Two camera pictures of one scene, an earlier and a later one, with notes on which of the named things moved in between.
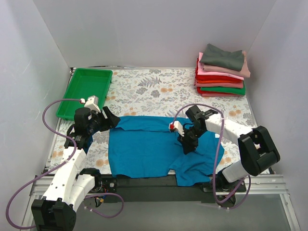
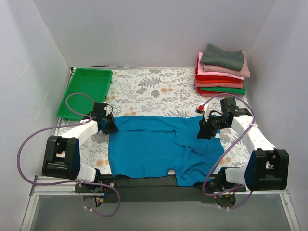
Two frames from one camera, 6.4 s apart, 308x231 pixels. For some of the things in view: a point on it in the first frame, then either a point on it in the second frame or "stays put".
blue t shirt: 140,145 stays put
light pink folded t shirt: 201,71 stays put
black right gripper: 188,139 → 207,128
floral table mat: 160,92 stays put
